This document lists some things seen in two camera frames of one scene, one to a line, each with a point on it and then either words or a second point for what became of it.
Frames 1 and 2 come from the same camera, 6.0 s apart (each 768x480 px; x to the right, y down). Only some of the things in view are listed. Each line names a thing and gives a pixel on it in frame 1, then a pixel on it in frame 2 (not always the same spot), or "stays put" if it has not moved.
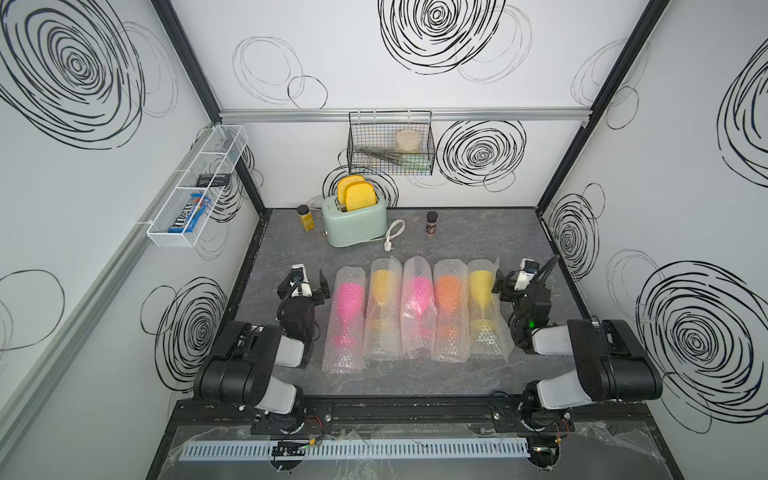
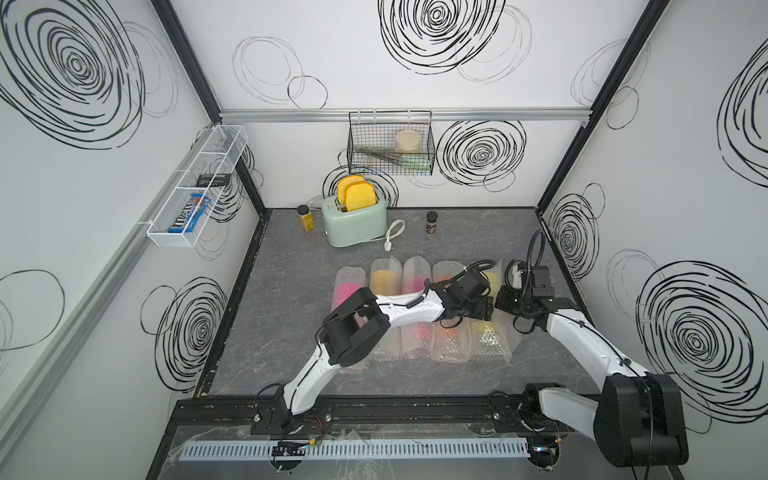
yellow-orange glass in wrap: x=383 y=323 stays put
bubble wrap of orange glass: x=451 y=337 stays put
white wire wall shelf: x=186 y=212 stays put
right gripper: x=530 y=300 → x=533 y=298
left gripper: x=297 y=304 → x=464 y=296
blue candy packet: x=180 y=223 stays put
